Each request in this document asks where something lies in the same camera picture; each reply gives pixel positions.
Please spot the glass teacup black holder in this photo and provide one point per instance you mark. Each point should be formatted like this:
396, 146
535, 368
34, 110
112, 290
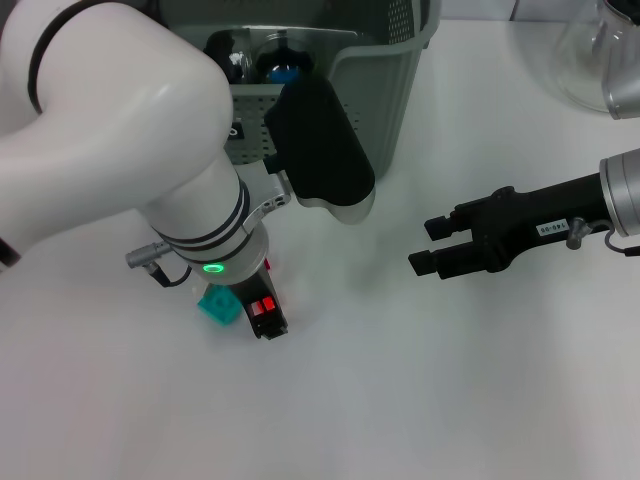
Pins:
287, 52
235, 60

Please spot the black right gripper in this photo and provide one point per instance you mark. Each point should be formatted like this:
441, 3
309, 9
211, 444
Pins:
530, 220

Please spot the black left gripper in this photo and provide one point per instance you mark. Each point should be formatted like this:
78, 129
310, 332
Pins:
260, 287

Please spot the tiny red brick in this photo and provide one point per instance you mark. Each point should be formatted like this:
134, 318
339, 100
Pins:
270, 304

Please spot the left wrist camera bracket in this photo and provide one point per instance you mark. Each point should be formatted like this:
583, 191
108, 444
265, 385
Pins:
270, 192

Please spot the blue square plate brick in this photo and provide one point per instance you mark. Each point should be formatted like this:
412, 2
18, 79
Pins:
282, 76

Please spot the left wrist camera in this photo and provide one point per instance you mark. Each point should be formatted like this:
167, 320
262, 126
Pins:
325, 150

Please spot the clear glass pitcher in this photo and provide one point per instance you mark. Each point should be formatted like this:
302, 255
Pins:
580, 60

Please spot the grey perforated storage bin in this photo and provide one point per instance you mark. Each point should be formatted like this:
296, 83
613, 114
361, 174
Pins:
390, 100

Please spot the teal plate brick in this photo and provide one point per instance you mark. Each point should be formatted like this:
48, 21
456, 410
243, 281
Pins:
217, 305

